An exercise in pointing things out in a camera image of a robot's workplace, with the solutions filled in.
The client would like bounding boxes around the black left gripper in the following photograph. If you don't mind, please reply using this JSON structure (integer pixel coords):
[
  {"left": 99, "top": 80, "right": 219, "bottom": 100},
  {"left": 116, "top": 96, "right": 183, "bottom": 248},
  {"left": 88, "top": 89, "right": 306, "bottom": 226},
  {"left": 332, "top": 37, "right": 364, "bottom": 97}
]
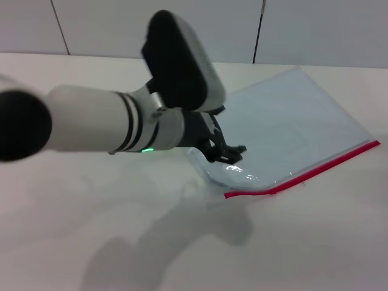
[{"left": 181, "top": 105, "right": 247, "bottom": 164}]

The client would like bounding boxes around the clear red-zip document bag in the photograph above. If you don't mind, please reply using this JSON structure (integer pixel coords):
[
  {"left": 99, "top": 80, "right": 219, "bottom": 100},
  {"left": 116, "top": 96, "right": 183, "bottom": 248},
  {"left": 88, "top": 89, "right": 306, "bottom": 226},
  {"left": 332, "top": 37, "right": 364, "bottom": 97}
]
[{"left": 184, "top": 65, "right": 382, "bottom": 200}]

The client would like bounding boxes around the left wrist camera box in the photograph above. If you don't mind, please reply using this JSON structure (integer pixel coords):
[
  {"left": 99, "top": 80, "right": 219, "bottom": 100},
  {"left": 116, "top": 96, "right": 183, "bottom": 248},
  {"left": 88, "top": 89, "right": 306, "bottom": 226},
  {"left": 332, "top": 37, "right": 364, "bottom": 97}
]
[{"left": 140, "top": 9, "right": 228, "bottom": 113}]

